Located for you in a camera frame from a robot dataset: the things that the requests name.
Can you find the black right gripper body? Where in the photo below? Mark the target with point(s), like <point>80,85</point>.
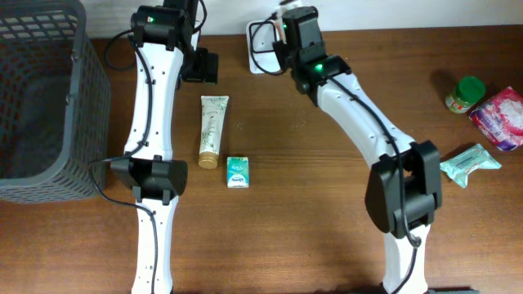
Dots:
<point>280,51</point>

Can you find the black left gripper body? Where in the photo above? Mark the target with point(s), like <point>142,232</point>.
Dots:
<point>200,63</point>

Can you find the cream lotion tube gold cap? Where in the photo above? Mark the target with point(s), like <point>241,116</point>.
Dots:
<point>213,116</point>

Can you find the green lid glass jar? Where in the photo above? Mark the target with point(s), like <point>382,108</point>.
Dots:
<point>465,94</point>

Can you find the teal wet wipes pack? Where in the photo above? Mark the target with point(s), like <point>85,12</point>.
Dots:
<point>461,166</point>

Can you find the purple red pad package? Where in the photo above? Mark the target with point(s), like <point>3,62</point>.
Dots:
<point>500,119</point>

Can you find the orange Kleenex tissue pack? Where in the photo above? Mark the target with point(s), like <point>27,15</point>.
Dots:
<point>280,30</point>

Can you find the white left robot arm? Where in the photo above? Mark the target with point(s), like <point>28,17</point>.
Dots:
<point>165,43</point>

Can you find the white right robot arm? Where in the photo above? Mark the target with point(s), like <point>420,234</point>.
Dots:
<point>404,186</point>

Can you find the white barcode scanner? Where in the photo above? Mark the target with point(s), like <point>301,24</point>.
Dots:
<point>260,38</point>

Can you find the small teal tissue pack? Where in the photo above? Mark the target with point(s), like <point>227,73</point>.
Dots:
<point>237,172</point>

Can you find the dark grey plastic basket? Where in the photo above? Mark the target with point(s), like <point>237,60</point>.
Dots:
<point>55,104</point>

